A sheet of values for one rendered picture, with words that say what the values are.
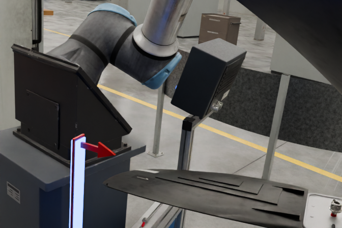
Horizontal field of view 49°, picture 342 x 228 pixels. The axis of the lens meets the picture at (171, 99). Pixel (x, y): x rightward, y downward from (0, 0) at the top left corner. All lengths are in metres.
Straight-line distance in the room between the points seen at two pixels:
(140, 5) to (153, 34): 10.43
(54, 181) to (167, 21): 0.42
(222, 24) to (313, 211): 6.89
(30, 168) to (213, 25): 6.68
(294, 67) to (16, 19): 5.43
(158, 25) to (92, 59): 0.18
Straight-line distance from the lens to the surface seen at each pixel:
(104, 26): 0.95
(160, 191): 0.45
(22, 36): 2.53
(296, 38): 0.30
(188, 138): 1.06
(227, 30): 7.25
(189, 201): 0.44
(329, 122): 2.41
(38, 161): 0.91
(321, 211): 0.48
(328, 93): 2.36
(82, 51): 0.92
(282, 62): 7.14
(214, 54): 1.06
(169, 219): 1.06
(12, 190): 0.99
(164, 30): 0.85
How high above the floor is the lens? 1.42
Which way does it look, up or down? 17 degrees down
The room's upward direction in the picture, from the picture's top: 6 degrees clockwise
